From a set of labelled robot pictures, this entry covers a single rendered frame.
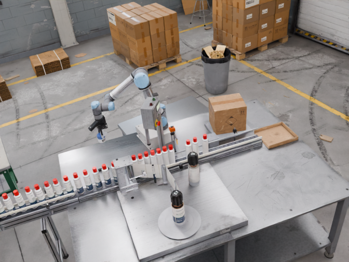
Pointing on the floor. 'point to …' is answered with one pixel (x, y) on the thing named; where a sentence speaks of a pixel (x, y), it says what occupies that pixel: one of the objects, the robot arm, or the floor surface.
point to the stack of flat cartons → (5, 94)
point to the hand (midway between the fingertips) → (101, 136)
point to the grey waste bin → (216, 77)
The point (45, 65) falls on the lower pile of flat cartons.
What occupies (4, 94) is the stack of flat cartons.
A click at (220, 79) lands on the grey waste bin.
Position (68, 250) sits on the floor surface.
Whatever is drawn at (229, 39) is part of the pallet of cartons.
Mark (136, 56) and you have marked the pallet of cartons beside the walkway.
